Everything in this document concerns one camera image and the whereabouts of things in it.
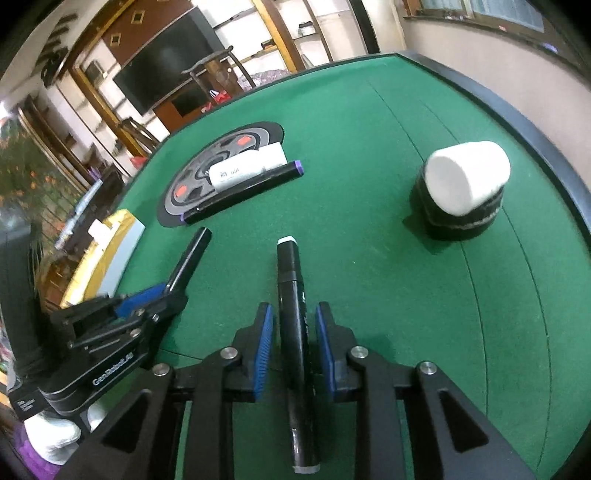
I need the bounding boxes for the white tube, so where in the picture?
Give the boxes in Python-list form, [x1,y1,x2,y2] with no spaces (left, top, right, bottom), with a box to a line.
[209,142,286,191]

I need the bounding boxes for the plant with orange fruits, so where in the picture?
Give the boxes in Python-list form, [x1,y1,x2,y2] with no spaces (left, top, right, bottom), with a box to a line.
[0,119,85,234]

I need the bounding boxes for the black wall decoration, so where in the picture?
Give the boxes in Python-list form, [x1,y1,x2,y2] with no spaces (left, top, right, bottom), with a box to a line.
[39,11,78,87]

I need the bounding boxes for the brown television cabinet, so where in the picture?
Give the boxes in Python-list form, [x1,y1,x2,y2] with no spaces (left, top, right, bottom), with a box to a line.
[152,85,220,132]

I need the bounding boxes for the black padded table rim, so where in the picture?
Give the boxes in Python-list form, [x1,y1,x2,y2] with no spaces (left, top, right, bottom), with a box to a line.
[397,52,591,241]

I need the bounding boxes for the dark wooden chair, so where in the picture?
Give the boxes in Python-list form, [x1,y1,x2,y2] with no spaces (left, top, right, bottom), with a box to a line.
[182,46,257,108]
[119,116,161,154]

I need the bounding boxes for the window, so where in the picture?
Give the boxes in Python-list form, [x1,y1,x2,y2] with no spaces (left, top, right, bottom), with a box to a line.
[402,0,546,34]

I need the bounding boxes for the white cup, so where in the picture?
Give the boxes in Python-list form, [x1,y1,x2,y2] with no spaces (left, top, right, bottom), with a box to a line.
[424,141,511,217]

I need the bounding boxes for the black round coaster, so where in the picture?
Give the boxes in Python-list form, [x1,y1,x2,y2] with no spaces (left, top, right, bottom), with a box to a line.
[157,121,286,229]

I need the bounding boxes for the black marker purple caps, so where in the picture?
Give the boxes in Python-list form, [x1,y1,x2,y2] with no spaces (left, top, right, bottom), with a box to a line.
[183,160,304,226]

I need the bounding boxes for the white small box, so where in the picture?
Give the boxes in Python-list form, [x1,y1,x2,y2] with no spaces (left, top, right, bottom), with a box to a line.
[88,219,114,244]

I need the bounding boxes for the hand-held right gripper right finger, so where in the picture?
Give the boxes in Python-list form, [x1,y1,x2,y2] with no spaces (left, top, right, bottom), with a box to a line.
[315,302,542,480]

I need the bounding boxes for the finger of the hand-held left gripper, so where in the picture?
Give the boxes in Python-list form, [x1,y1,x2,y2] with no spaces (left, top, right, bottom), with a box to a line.
[137,292,190,334]
[113,282,170,320]

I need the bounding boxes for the person's left hand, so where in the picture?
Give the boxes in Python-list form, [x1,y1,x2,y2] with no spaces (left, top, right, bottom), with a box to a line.
[23,405,109,466]

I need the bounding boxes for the dark bulky object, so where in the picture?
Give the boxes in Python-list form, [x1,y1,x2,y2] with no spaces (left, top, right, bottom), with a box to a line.
[0,222,51,374]

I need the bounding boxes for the black television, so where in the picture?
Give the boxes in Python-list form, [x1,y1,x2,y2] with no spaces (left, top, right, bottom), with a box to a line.
[112,7,226,115]

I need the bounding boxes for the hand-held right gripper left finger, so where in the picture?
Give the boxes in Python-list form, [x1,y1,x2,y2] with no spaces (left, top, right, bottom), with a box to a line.
[55,302,275,480]

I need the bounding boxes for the black marker white caps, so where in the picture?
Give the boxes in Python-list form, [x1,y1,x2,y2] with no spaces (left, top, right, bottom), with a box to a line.
[276,236,321,475]

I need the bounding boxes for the black tape roll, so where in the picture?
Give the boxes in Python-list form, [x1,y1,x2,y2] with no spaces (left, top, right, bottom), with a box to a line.
[409,166,505,242]

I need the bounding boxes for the person's left forearm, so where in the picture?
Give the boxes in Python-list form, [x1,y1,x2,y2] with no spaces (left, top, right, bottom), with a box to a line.
[0,406,63,480]

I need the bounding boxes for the light blue long strip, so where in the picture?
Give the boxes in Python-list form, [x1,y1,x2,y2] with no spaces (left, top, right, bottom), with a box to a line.
[54,179,105,246]

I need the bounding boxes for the gold frame shelf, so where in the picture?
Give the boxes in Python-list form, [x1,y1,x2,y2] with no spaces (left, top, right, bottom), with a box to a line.
[17,92,122,182]
[252,0,334,72]

